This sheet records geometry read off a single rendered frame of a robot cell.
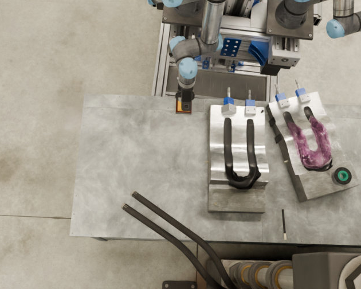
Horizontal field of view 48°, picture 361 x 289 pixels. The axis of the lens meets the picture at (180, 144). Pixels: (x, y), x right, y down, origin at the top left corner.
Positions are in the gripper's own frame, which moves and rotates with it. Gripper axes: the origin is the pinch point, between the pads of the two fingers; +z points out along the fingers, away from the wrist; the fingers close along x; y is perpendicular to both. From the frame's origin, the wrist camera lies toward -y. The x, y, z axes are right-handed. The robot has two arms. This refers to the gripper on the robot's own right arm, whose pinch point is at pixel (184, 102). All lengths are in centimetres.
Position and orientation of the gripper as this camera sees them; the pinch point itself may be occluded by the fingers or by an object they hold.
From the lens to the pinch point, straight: 199.9
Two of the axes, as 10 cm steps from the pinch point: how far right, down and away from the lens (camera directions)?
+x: -10.0, -0.4, -0.3
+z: -0.4, 2.8, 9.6
